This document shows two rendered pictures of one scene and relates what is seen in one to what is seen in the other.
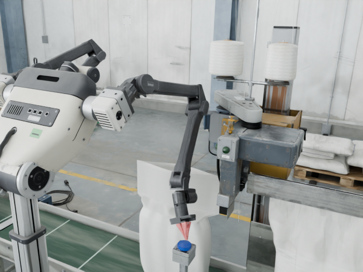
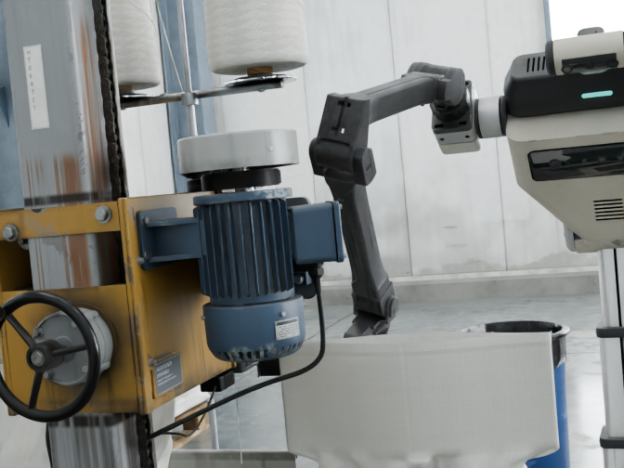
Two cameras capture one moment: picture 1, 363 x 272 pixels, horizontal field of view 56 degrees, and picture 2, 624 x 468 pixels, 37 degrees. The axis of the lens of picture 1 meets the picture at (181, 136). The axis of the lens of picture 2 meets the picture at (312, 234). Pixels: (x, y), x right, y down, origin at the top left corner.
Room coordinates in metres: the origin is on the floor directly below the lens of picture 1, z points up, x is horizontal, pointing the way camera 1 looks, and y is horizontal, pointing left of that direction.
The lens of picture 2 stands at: (3.21, -0.32, 1.33)
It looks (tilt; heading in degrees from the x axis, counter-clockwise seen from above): 3 degrees down; 174
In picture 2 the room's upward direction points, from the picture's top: 5 degrees counter-clockwise
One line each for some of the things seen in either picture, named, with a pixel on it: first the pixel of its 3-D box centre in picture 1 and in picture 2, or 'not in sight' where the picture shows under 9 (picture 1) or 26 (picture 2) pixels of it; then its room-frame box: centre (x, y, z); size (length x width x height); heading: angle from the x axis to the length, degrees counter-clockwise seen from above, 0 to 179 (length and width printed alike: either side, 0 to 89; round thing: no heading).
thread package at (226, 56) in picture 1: (226, 58); (254, 22); (1.68, -0.21, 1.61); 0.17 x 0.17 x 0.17
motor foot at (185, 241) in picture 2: not in sight; (185, 235); (1.81, -0.35, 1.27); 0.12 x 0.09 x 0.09; 155
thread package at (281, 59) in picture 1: (281, 61); (116, 43); (1.57, -0.44, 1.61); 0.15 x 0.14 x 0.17; 65
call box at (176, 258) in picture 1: (183, 252); not in sight; (1.25, -0.03, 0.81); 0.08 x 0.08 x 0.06; 65
